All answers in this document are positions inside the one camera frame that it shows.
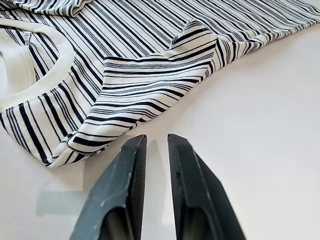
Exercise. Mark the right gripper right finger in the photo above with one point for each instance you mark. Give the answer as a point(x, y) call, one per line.
point(192, 190)

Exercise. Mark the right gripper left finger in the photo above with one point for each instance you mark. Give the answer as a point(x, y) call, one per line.
point(117, 190)

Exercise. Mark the striped T-shirt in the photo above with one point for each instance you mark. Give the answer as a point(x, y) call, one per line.
point(130, 65)

